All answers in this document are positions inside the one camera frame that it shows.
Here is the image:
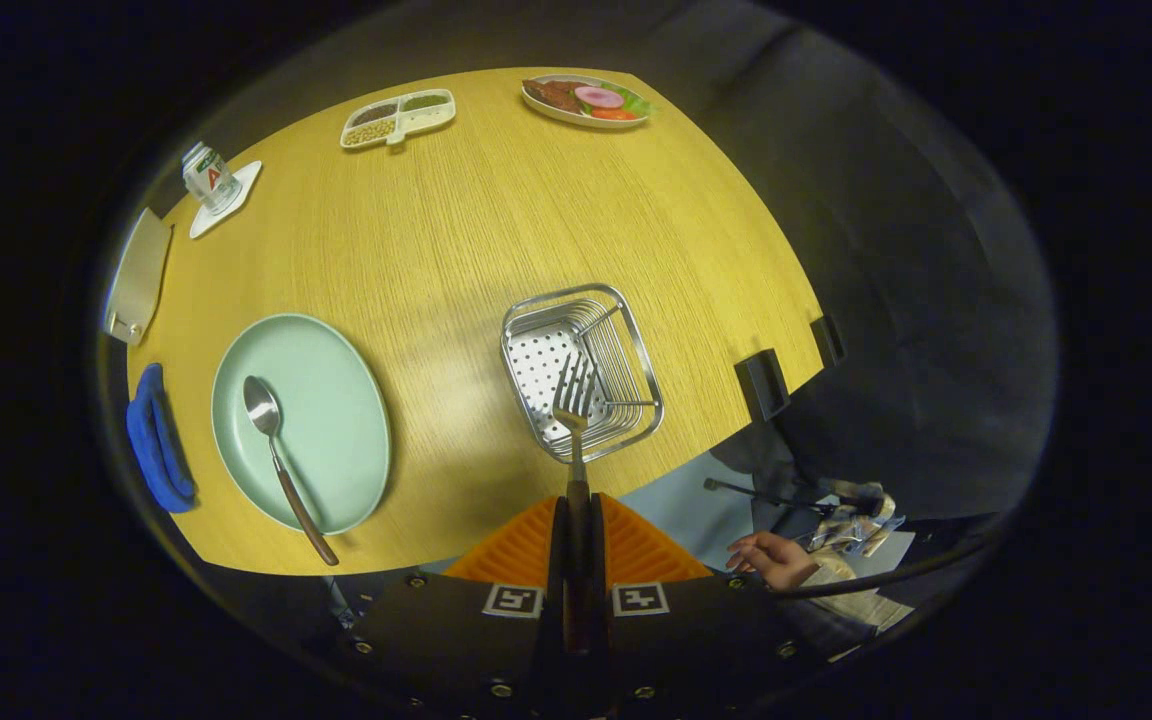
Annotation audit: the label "fork with wooden handle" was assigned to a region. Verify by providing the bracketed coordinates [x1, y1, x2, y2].
[552, 352, 599, 656]

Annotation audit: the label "spoon with wooden handle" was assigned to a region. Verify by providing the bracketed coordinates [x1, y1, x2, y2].
[242, 375, 340, 567]

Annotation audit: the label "white round food plate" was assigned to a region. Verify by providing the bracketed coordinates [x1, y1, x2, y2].
[521, 74, 655, 130]

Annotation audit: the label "black table clamp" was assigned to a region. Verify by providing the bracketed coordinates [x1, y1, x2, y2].
[810, 315, 847, 368]
[734, 348, 791, 423]

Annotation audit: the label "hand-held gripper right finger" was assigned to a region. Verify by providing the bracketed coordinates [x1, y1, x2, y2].
[581, 493, 809, 720]

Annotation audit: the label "pale green plate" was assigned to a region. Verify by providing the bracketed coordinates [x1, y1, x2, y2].
[211, 313, 392, 536]

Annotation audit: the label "white toaster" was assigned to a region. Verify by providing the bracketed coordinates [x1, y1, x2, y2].
[104, 207, 174, 347]

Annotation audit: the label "white divided dish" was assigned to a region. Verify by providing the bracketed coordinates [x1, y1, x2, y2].
[340, 88, 457, 151]

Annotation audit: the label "metal wire basket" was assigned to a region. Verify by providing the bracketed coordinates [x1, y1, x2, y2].
[501, 284, 665, 464]

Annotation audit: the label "brown meat pieces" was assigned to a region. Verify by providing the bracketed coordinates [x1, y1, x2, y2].
[523, 80, 585, 113]

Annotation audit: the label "white square coaster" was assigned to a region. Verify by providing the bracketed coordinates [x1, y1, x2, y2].
[188, 160, 264, 240]

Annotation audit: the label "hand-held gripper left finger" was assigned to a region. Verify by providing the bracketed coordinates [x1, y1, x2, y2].
[341, 495, 577, 720]

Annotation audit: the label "black stand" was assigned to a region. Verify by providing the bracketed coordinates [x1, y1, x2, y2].
[703, 478, 837, 517]

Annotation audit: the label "blue folded towel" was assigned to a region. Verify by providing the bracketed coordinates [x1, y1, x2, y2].
[126, 363, 197, 514]

